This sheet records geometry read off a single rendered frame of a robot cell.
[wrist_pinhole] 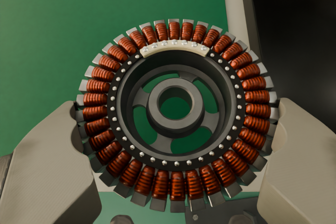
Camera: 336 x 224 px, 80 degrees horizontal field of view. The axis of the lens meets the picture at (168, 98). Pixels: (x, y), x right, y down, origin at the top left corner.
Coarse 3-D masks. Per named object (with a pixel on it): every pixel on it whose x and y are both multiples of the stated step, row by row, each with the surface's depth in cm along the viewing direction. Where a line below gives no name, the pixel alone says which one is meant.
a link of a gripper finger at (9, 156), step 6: (6, 156) 8; (0, 162) 7; (6, 162) 7; (0, 168) 7; (6, 168) 7; (0, 174) 7; (6, 174) 7; (0, 180) 7; (0, 186) 6; (0, 192) 6
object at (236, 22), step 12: (228, 0) 23; (240, 0) 23; (228, 12) 22; (240, 12) 22; (228, 24) 22; (240, 24) 22; (240, 36) 22; (264, 156) 18; (264, 168) 17; (96, 180) 17
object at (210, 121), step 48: (144, 48) 12; (192, 48) 12; (240, 48) 12; (96, 96) 11; (144, 96) 13; (192, 96) 12; (240, 96) 11; (96, 144) 10; (144, 144) 12; (240, 144) 10; (144, 192) 9; (192, 192) 9
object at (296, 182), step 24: (288, 120) 9; (312, 120) 9; (288, 144) 8; (312, 144) 8; (288, 168) 7; (312, 168) 7; (264, 192) 6; (288, 192) 6; (312, 192) 6; (264, 216) 7; (288, 216) 6; (312, 216) 5
